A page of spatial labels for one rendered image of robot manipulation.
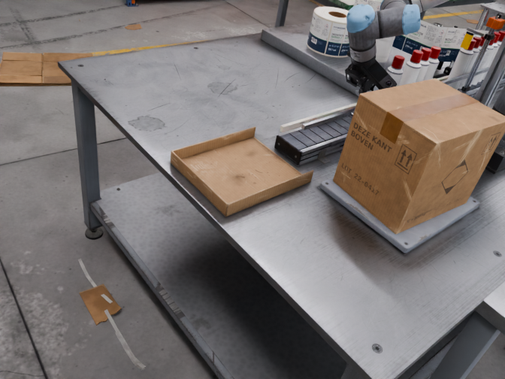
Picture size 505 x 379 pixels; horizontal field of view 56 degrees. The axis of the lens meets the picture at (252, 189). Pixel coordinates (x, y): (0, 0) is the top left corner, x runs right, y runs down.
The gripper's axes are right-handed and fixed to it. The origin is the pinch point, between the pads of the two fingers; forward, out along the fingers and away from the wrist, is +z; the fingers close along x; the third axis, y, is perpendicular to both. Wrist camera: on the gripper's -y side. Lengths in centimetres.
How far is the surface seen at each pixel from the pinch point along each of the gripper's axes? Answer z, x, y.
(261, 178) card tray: -16, 49, -5
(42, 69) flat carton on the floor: 68, 68, 252
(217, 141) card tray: -20, 50, 13
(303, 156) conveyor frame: -10.4, 33.6, -4.5
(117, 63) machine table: -17, 51, 77
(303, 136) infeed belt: -10.1, 28.4, 1.1
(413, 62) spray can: -1.7, -20.1, -0.1
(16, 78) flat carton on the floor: 56, 86, 241
